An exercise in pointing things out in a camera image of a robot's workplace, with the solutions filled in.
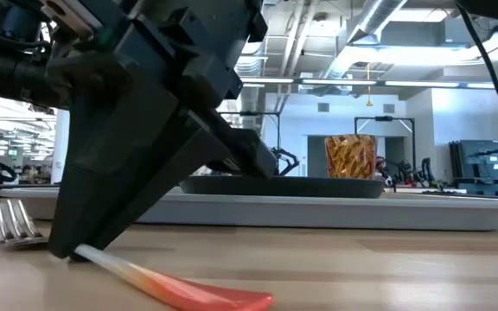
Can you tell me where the grey blue machine cabinet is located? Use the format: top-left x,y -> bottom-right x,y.
450,138 -> 498,195

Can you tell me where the white column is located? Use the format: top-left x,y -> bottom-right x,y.
51,107 -> 71,185

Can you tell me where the yellow hanging tag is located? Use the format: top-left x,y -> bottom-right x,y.
364,62 -> 374,108

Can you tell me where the silver ventilation duct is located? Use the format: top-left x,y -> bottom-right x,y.
322,0 -> 408,79
233,41 -> 267,130

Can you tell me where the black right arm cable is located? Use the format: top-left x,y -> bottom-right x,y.
456,2 -> 498,161

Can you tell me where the long ceiling light bar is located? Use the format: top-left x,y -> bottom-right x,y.
239,76 -> 498,90

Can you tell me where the grey plastic tray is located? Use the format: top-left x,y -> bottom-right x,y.
0,186 -> 498,232

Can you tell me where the fork with orange handle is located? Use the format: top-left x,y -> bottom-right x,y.
0,197 -> 275,311

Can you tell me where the black round plate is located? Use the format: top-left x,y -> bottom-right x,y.
178,175 -> 386,200

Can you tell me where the amber faceted cup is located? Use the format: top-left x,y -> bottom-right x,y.
323,134 -> 379,181

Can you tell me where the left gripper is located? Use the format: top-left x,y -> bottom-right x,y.
80,0 -> 278,250

